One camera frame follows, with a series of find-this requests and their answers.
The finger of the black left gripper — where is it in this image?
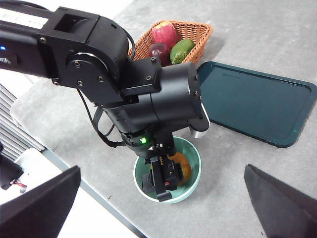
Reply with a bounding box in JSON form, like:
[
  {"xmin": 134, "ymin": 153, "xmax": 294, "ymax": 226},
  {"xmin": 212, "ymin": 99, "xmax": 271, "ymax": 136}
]
[
  {"xmin": 162, "ymin": 155, "xmax": 185, "ymax": 191},
  {"xmin": 141, "ymin": 173, "xmax": 156, "ymax": 193}
]

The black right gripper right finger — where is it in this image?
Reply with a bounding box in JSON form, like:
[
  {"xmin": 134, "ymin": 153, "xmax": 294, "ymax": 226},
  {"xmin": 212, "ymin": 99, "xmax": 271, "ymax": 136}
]
[{"xmin": 244, "ymin": 164, "xmax": 317, "ymax": 238}]

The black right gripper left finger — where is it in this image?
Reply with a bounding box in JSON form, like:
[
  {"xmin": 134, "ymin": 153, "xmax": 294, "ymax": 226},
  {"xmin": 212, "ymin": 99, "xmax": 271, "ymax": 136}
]
[{"xmin": 0, "ymin": 165, "xmax": 82, "ymax": 238}]

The yellow-brown kiwi fruit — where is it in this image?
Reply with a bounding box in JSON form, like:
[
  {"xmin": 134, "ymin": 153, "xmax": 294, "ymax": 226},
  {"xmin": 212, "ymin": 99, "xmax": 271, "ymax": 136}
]
[{"xmin": 166, "ymin": 150, "xmax": 193, "ymax": 187}]

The teal ribbed bowl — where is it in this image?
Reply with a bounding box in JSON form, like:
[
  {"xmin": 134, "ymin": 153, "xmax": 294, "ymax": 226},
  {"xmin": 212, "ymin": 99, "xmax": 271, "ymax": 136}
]
[{"xmin": 133, "ymin": 135, "xmax": 202, "ymax": 204}]

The white slatted panel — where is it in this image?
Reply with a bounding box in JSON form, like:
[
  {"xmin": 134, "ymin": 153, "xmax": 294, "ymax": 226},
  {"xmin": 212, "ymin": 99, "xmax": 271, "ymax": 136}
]
[{"xmin": 0, "ymin": 84, "xmax": 45, "ymax": 162}]

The dark teal rectangular tray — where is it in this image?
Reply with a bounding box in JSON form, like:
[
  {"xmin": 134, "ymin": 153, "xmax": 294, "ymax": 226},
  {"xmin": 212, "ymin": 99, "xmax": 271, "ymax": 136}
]
[{"xmin": 197, "ymin": 61, "xmax": 317, "ymax": 149}]

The dark purple plum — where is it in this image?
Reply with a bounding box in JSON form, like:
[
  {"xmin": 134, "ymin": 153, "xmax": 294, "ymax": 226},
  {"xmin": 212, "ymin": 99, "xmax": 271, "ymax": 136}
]
[{"xmin": 148, "ymin": 43, "xmax": 171, "ymax": 66}]

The green avocado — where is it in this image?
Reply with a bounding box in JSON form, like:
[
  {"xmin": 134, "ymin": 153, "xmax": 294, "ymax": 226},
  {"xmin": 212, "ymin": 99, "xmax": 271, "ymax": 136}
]
[{"xmin": 169, "ymin": 39, "xmax": 196, "ymax": 65}]

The brown wicker basket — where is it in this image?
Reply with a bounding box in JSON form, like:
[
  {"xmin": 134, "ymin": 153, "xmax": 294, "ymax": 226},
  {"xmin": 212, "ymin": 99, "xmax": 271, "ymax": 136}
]
[{"xmin": 127, "ymin": 20, "xmax": 213, "ymax": 67}]

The red apple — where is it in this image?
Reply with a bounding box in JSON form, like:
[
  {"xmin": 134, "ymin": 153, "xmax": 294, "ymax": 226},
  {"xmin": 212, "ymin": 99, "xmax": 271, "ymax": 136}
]
[{"xmin": 151, "ymin": 21, "xmax": 178, "ymax": 49}]

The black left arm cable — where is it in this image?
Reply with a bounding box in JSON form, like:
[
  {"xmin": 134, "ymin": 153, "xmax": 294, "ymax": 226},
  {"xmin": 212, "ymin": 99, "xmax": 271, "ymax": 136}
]
[
  {"xmin": 125, "ymin": 31, "xmax": 137, "ymax": 61},
  {"xmin": 76, "ymin": 88, "xmax": 126, "ymax": 149}
]

